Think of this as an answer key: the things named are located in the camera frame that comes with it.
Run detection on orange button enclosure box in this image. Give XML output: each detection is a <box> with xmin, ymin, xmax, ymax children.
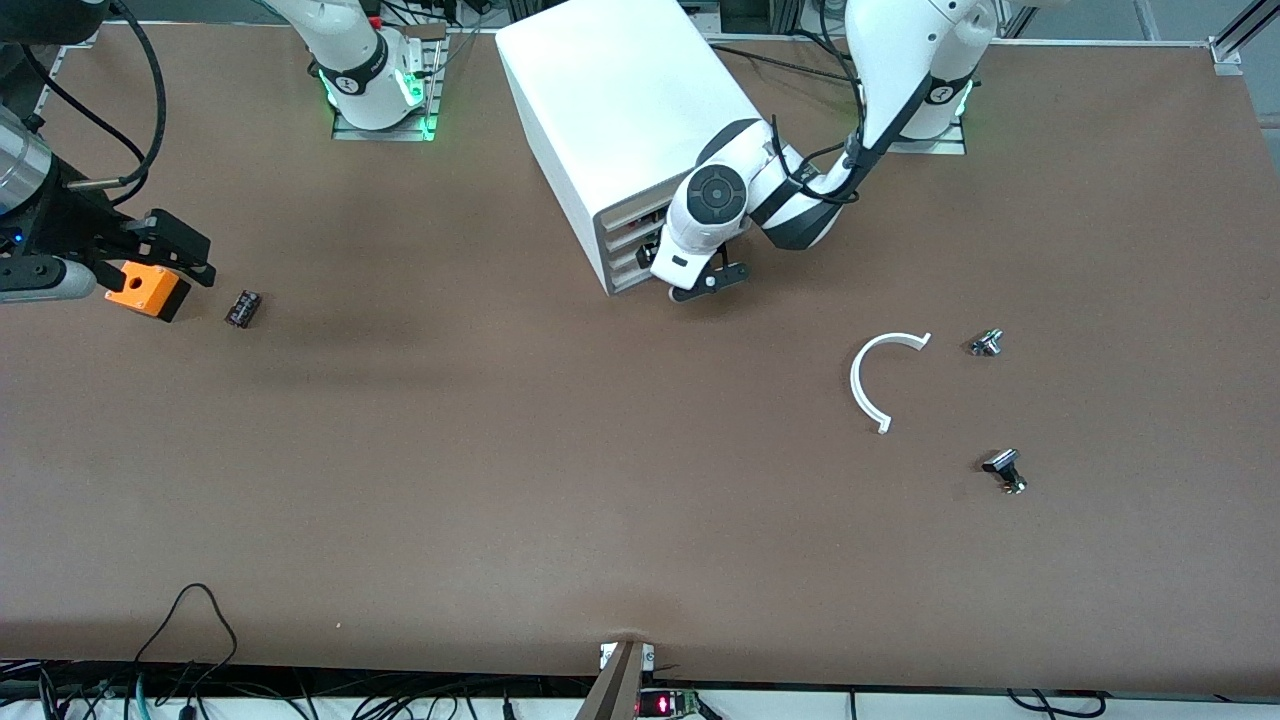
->
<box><xmin>105</xmin><ymin>262</ymin><xmax>191</xmax><ymax>323</ymax></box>

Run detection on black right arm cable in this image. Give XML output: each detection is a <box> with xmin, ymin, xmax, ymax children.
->
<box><xmin>20</xmin><ymin>0</ymin><xmax>169</xmax><ymax>191</ymax></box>

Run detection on red display circuit board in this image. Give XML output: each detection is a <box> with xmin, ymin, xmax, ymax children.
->
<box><xmin>638</xmin><ymin>688</ymin><xmax>701</xmax><ymax>719</ymax></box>

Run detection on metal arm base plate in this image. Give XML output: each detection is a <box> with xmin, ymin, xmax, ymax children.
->
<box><xmin>888</xmin><ymin>112</ymin><xmax>967</xmax><ymax>156</ymax></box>
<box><xmin>332</xmin><ymin>25</ymin><xmax>448</xmax><ymax>142</ymax></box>

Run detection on aluminium frame rail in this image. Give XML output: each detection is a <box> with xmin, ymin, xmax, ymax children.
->
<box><xmin>1208</xmin><ymin>0</ymin><xmax>1280</xmax><ymax>78</ymax></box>
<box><xmin>20</xmin><ymin>20</ymin><xmax>101</xmax><ymax>151</ymax></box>

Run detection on white curved plastic arc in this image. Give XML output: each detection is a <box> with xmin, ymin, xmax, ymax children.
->
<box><xmin>850</xmin><ymin>332</ymin><xmax>933</xmax><ymax>436</ymax></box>

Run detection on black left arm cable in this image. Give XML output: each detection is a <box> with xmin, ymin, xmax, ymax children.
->
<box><xmin>766</xmin><ymin>0</ymin><xmax>873</xmax><ymax>206</ymax></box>

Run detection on camera mount post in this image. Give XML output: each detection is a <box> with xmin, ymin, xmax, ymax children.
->
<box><xmin>575</xmin><ymin>640</ymin><xmax>656</xmax><ymax>720</ymax></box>

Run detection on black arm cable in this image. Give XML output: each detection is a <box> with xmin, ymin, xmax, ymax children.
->
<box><xmin>20</xmin><ymin>0</ymin><xmax>169</xmax><ymax>191</ymax></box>
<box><xmin>766</xmin><ymin>0</ymin><xmax>873</xmax><ymax>206</ymax></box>

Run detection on black looped cable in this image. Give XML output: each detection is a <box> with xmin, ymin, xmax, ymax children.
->
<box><xmin>130</xmin><ymin>583</ymin><xmax>241</xmax><ymax>720</ymax></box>

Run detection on black table cable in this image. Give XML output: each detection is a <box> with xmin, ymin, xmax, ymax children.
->
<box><xmin>708</xmin><ymin>42</ymin><xmax>861</xmax><ymax>81</ymax></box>

